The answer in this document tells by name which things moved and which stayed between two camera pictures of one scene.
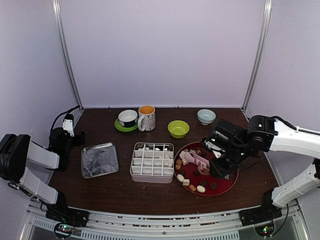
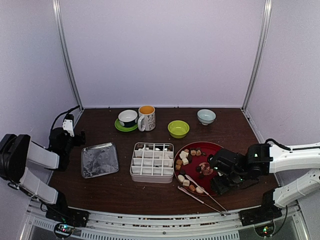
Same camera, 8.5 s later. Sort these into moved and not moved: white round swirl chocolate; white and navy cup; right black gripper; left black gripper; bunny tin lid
Moved: right black gripper
Not moved: bunny tin lid; white and navy cup; white round swirl chocolate; left black gripper
